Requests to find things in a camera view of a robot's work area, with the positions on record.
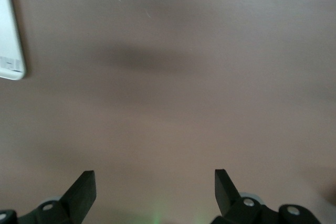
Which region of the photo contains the cream tray with bear print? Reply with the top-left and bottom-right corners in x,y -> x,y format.
0,0 -> 27,81

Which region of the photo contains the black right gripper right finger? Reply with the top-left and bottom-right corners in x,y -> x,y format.
212,168 -> 322,224

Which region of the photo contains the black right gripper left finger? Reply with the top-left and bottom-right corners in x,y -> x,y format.
18,170 -> 97,224

